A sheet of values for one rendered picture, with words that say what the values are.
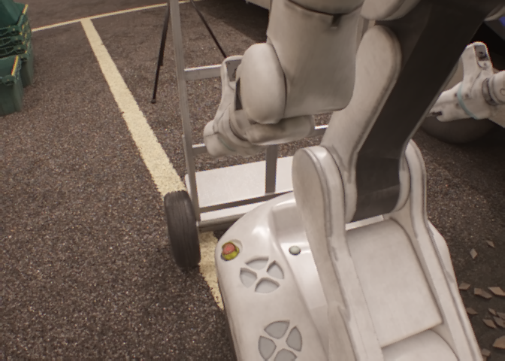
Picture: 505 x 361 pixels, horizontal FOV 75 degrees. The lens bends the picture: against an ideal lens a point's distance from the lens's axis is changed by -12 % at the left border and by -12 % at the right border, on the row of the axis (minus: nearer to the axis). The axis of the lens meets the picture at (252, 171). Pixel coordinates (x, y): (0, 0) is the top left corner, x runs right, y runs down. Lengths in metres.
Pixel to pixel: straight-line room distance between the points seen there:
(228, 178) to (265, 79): 1.32
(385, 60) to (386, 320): 0.43
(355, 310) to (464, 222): 1.04
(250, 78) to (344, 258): 0.43
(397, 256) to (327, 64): 0.51
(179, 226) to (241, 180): 0.54
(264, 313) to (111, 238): 0.81
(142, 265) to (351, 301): 0.83
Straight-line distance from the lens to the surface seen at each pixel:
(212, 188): 1.54
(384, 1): 0.43
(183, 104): 1.06
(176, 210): 1.11
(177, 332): 1.15
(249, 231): 0.87
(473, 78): 0.75
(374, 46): 0.51
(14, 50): 2.85
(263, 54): 0.29
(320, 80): 0.28
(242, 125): 0.41
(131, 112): 2.19
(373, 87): 0.53
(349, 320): 0.64
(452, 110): 0.78
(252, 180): 1.57
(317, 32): 0.25
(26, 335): 1.30
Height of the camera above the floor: 1.00
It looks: 38 degrees down
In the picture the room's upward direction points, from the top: straight up
